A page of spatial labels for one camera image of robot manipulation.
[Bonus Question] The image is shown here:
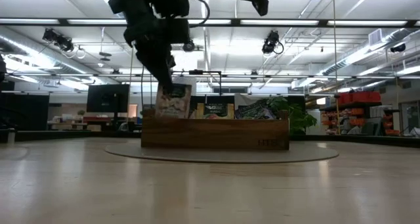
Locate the round black overhead camera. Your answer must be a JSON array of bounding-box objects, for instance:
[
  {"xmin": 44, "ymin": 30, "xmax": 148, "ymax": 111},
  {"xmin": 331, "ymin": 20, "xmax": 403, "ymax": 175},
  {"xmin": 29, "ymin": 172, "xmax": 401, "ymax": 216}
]
[{"xmin": 182, "ymin": 39, "xmax": 196, "ymax": 53}]

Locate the black metal stand frame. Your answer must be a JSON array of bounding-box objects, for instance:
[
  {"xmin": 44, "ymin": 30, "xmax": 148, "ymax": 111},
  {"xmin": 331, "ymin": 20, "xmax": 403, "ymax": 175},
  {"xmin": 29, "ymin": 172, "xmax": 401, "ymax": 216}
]
[{"xmin": 172, "ymin": 69, "xmax": 223, "ymax": 97}]

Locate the wide black wall panel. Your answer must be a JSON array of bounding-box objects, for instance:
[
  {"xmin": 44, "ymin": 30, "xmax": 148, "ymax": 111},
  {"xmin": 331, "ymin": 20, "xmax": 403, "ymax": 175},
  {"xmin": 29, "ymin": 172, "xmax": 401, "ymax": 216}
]
[{"xmin": 0, "ymin": 92, "xmax": 50, "ymax": 132}]

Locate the beige vanilla tea bag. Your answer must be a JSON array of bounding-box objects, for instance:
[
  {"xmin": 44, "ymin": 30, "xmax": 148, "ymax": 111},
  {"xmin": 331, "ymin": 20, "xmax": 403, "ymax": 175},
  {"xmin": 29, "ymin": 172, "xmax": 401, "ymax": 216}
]
[{"xmin": 154, "ymin": 83, "xmax": 193, "ymax": 120}]

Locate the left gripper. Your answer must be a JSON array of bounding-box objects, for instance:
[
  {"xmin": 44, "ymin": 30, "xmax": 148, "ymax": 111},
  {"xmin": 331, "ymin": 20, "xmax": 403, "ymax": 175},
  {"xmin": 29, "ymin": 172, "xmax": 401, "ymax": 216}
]
[{"xmin": 123, "ymin": 16, "xmax": 178, "ymax": 95}]

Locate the large red storage bin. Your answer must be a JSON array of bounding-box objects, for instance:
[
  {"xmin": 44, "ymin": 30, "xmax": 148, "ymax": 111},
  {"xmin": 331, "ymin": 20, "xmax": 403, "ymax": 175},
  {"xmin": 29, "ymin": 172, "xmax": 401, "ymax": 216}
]
[{"xmin": 352, "ymin": 91, "xmax": 382, "ymax": 103}]

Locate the black overhead frame beam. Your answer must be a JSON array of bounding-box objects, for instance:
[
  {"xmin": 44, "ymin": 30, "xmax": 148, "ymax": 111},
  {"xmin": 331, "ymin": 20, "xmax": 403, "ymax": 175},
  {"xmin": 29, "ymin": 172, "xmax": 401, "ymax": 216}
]
[{"xmin": 0, "ymin": 18, "xmax": 420, "ymax": 29}]

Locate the black ceiling speaker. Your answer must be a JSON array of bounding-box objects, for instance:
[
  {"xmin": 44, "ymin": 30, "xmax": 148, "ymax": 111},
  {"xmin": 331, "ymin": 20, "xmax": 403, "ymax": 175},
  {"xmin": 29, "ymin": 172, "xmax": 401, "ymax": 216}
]
[{"xmin": 389, "ymin": 42, "xmax": 407, "ymax": 53}]

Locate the wooden workbench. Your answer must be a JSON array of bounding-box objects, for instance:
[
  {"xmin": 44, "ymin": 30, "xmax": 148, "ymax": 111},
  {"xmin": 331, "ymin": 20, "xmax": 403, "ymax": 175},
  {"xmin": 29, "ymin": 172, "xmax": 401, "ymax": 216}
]
[{"xmin": 47, "ymin": 114, "xmax": 114, "ymax": 132}]

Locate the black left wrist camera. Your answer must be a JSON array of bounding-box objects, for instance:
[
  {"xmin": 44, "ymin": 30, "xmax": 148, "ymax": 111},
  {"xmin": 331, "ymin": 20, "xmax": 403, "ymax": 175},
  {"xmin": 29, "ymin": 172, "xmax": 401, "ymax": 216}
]
[{"xmin": 163, "ymin": 16, "xmax": 192, "ymax": 45}]

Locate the metal storage shelf rack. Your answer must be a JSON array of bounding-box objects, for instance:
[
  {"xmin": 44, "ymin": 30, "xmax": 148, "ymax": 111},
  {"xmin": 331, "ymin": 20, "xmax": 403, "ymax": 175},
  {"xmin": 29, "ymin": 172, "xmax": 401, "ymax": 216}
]
[{"xmin": 320, "ymin": 101, "xmax": 402, "ymax": 137}]

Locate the black overhead camera with cable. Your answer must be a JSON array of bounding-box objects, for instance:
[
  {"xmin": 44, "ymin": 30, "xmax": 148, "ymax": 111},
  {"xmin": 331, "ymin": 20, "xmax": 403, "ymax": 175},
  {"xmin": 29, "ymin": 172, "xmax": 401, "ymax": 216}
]
[{"xmin": 261, "ymin": 30, "xmax": 285, "ymax": 56}]

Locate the black partition panel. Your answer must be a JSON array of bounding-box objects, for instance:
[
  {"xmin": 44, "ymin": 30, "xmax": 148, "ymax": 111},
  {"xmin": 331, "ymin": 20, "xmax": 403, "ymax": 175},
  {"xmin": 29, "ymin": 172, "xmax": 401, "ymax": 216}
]
[{"xmin": 192, "ymin": 95, "xmax": 236, "ymax": 110}]

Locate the wooden tea organizer box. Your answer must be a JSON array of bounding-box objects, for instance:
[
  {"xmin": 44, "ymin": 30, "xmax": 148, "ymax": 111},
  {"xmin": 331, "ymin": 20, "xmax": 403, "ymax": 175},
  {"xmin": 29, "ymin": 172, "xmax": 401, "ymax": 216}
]
[{"xmin": 140, "ymin": 108, "xmax": 290, "ymax": 151}]

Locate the black display screen on stand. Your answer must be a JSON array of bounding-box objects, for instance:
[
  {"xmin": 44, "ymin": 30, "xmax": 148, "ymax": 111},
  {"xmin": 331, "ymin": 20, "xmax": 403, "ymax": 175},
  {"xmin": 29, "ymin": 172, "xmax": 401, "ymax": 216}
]
[{"xmin": 86, "ymin": 83, "xmax": 131, "ymax": 114}]

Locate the green potted plant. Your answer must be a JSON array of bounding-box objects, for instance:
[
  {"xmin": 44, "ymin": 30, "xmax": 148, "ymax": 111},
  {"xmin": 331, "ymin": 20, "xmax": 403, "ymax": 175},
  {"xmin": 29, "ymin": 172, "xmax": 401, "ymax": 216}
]
[{"xmin": 259, "ymin": 96, "xmax": 318, "ymax": 135}]

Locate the round grey mat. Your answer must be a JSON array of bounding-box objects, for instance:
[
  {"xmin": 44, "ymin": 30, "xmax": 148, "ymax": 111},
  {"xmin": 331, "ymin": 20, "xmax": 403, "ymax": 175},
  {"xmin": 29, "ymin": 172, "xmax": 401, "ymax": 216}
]
[{"xmin": 104, "ymin": 141, "xmax": 340, "ymax": 164}]

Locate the orange mango tea bag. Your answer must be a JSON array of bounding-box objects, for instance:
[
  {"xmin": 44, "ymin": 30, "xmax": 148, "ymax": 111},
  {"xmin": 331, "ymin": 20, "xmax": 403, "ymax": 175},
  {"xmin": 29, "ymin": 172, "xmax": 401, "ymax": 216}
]
[{"xmin": 196, "ymin": 102, "xmax": 236, "ymax": 120}]

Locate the dark blue tea bag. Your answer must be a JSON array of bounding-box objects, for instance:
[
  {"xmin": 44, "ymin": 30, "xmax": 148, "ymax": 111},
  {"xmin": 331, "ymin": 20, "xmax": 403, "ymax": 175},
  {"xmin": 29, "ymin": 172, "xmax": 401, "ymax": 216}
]
[{"xmin": 234, "ymin": 101, "xmax": 280, "ymax": 120}]

